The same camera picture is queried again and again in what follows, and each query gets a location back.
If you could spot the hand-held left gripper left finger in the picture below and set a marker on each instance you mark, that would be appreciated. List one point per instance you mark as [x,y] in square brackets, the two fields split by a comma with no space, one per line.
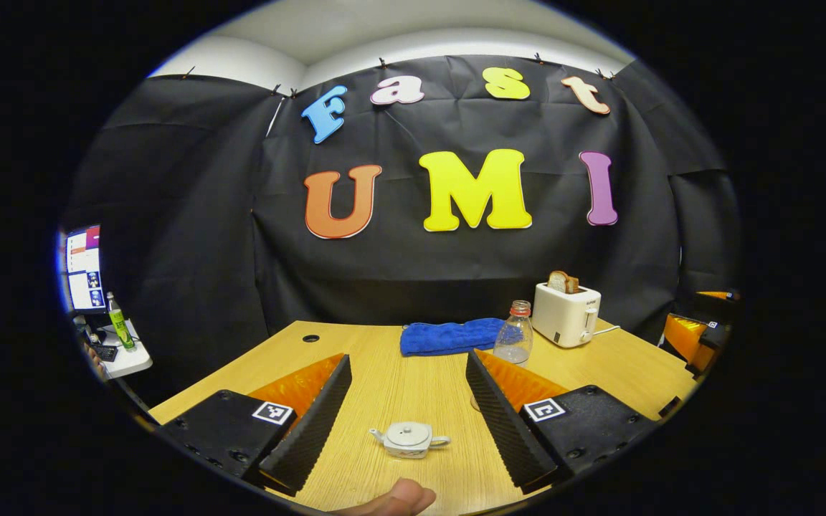
[309,430]

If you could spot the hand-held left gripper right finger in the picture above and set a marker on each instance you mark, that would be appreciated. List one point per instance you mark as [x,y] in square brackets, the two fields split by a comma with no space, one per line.
[502,430]

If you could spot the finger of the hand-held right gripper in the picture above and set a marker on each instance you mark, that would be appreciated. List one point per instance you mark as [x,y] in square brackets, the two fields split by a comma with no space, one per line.
[685,337]

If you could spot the round wooden coaster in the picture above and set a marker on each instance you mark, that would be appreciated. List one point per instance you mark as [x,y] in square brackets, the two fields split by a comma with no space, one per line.
[473,403]

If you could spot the clear plastic water bottle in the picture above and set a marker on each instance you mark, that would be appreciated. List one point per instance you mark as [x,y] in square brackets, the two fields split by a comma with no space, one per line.
[513,337]

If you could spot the white floral teacup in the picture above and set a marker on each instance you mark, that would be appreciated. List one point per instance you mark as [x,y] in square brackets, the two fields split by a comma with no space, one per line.
[409,446]

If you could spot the green bottle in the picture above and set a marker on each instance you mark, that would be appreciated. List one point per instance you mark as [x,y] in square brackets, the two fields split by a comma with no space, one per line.
[120,326]

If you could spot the blue towel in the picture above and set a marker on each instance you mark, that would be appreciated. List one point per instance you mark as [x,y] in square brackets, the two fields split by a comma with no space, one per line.
[449,337]

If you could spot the white toaster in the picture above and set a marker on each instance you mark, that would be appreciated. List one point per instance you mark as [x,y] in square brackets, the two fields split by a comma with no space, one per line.
[563,319]

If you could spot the toast slice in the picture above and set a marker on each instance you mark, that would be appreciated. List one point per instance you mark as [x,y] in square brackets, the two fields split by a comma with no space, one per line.
[562,283]

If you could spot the white side table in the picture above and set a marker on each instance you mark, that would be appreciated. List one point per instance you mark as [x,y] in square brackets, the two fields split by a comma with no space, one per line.
[130,358]

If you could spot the black backdrop cloth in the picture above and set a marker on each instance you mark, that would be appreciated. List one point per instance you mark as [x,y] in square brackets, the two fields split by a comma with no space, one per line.
[205,251]

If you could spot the computer monitor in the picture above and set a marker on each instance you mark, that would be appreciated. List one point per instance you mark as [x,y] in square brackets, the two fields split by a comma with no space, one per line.
[84,269]

